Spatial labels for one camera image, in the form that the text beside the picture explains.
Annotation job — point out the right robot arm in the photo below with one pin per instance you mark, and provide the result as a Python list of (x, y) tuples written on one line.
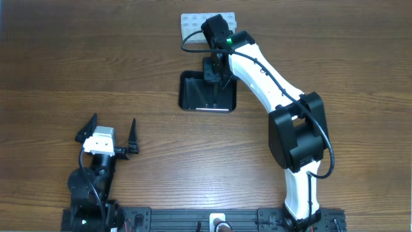
[(296, 135)]

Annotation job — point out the mounting rail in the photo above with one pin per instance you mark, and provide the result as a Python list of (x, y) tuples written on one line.
[(180, 220)]

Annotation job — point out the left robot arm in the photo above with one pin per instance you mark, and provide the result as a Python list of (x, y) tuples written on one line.
[(103, 167)]

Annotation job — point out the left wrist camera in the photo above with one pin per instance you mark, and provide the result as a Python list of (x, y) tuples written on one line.
[(99, 141)]

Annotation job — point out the white test tube rack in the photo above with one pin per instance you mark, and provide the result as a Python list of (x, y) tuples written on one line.
[(193, 25)]

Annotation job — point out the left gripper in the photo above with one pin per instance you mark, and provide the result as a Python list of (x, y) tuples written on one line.
[(122, 152)]

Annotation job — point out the black tray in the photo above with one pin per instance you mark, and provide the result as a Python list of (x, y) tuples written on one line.
[(227, 100)]

